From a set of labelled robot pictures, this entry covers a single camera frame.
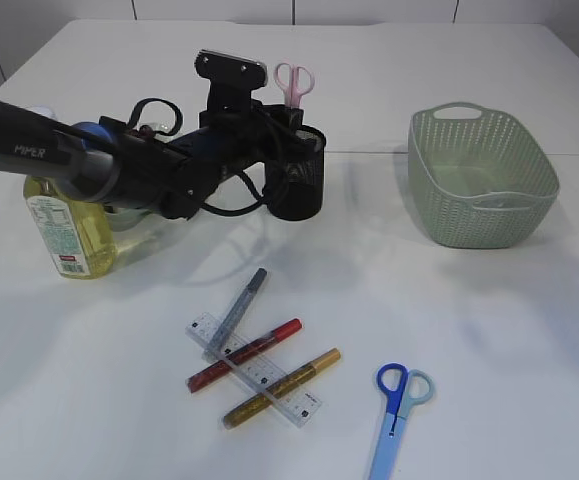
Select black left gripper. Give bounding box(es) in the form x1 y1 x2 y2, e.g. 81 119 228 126
188 100 302 200

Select pink scissors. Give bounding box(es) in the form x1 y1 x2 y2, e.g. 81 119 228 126
273 62 315 109

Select yellow tea drink bottle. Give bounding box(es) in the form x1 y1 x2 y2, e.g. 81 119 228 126
23 176 117 280

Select blue scissors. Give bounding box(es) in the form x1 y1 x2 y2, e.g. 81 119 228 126
369 363 436 479

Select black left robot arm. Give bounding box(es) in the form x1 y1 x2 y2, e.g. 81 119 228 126
0 101 318 221

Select black mesh pen holder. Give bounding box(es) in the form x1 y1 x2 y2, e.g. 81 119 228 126
263 125 326 221

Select green wavy plastic plate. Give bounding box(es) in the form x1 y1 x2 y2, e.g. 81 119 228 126
104 122 173 232

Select red glitter pen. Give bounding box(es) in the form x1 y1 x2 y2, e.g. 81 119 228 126
186 318 302 393

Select silver glitter pen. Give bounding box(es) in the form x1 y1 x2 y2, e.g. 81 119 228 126
203 268 267 362

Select green woven plastic basket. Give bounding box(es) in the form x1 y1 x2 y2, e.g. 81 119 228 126
408 102 560 249

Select gold glitter pen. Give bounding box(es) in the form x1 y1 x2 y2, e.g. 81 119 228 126
222 348 342 430

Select clear plastic ruler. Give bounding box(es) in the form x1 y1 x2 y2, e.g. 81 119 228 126
187 319 322 428

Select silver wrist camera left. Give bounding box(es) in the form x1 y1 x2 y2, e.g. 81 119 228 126
194 49 268 113

